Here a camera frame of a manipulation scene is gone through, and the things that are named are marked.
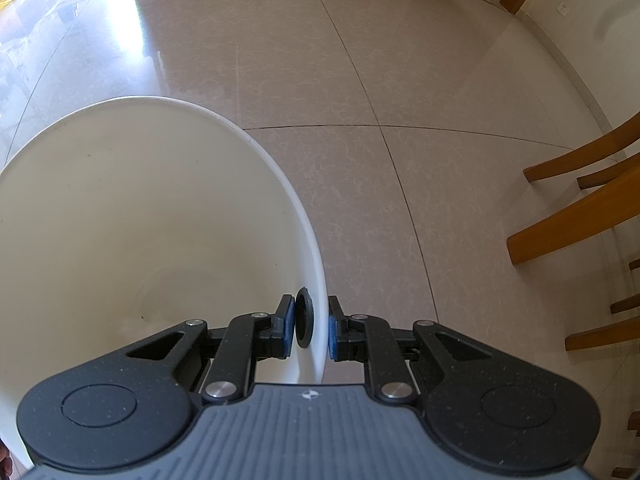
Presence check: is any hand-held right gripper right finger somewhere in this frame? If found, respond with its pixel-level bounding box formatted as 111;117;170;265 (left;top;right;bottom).
327;296;495;405

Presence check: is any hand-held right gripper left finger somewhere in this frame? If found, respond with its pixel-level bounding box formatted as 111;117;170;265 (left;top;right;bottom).
125;294;297;404

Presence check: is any white plastic bucket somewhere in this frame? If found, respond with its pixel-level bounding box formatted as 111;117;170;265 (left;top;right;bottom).
0;96;329;467

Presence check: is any wooden chair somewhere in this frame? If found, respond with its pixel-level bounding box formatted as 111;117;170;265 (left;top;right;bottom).
507;110;640;480

